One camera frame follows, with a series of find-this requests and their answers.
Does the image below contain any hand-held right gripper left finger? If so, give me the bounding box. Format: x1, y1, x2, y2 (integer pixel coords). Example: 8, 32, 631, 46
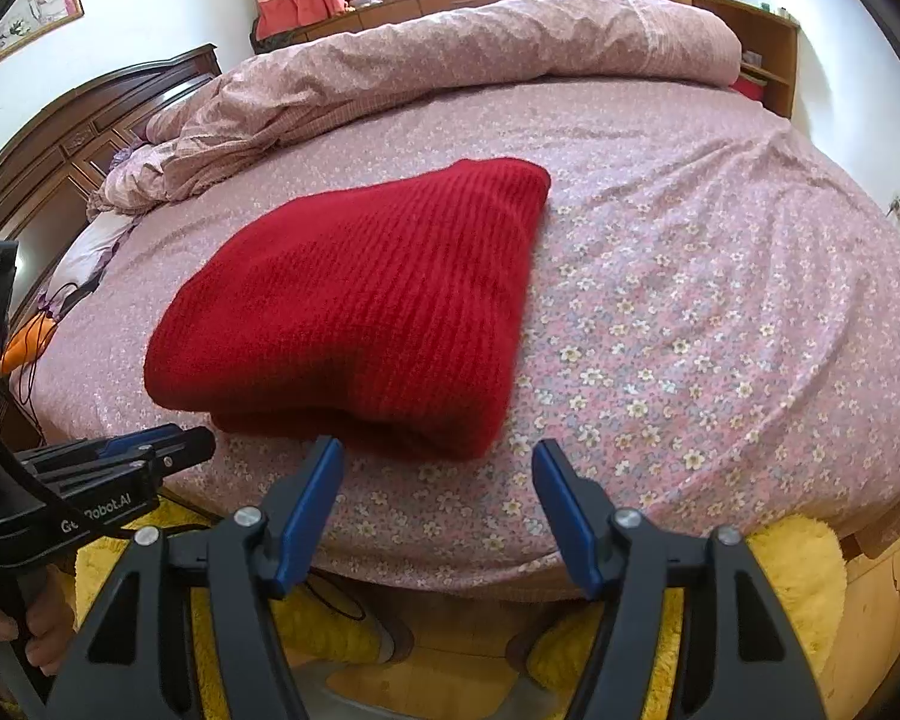
45, 435, 346, 720

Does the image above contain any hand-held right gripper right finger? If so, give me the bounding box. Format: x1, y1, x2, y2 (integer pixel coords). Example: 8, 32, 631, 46
532, 439, 827, 720

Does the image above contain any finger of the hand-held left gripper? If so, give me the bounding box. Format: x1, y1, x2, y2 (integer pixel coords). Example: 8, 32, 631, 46
28, 427, 217, 494
17, 423, 185, 470

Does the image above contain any red knit cardigan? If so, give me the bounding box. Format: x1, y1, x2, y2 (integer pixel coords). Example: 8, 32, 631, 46
144, 157, 553, 462

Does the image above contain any person's left hand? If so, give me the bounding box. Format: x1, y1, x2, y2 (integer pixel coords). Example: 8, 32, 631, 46
0, 574, 77, 679

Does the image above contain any orange object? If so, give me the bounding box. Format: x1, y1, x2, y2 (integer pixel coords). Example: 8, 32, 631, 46
0, 315, 59, 374

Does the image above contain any white and purple pillow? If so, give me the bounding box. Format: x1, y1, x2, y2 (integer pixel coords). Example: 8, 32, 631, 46
49, 210, 140, 293

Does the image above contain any dark wooden headboard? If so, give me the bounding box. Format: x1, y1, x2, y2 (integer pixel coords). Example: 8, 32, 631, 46
0, 43, 222, 331

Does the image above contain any pink floral duvet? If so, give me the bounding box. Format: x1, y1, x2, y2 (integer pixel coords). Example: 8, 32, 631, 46
86, 0, 743, 222

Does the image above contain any wooden window ledge cabinet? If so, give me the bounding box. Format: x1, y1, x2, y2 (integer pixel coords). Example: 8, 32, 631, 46
251, 0, 802, 119

